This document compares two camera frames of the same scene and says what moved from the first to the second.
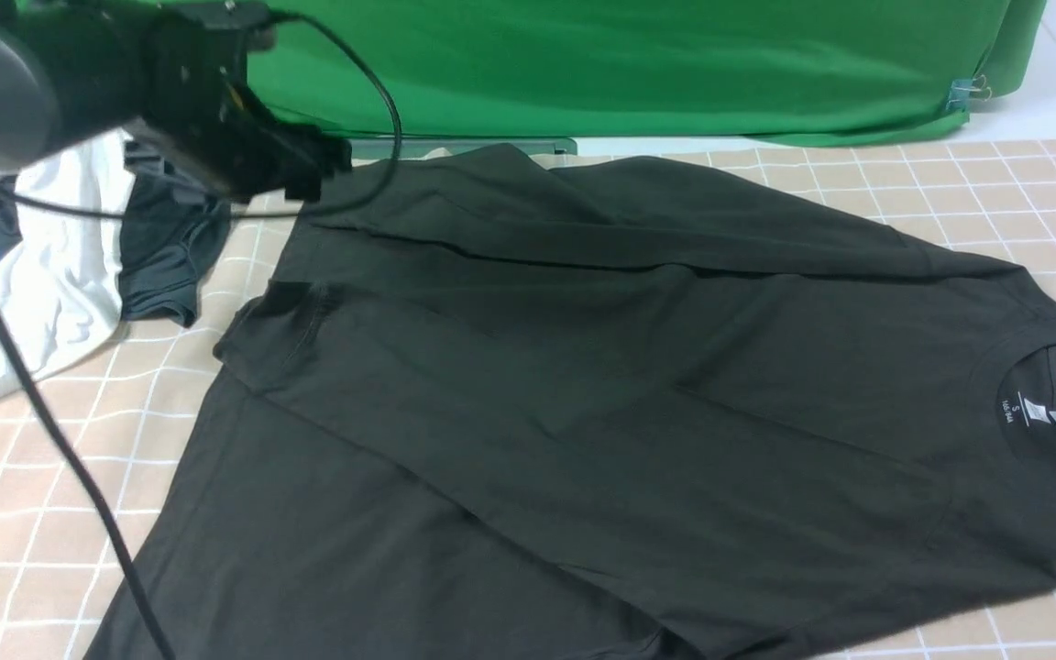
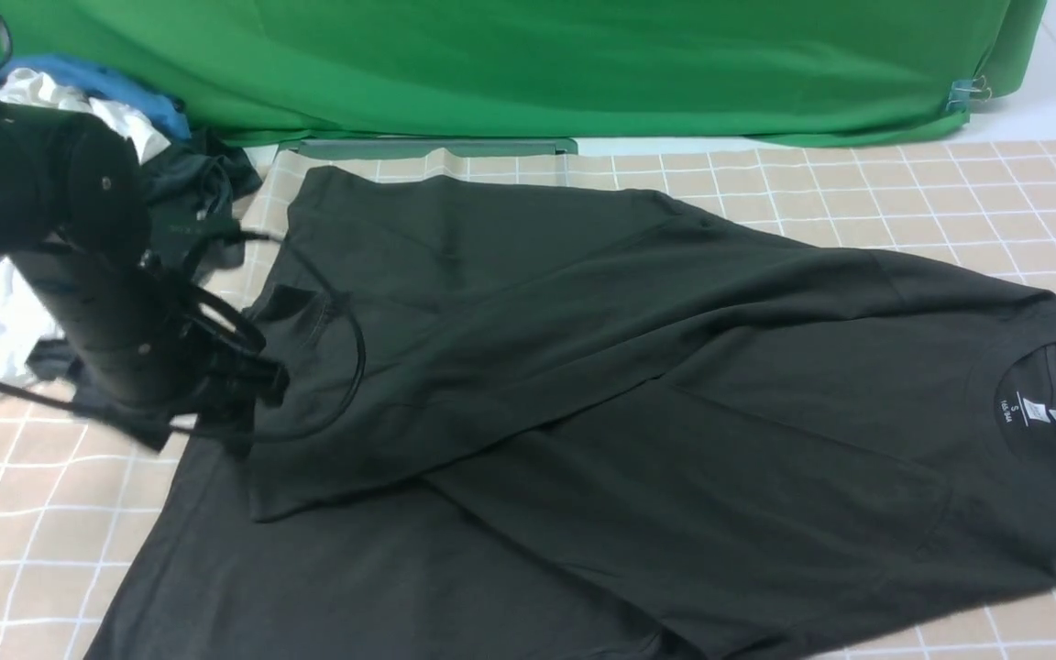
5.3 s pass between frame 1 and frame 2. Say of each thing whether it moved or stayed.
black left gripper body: moved
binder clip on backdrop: stayed
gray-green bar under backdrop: stayed
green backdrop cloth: stayed
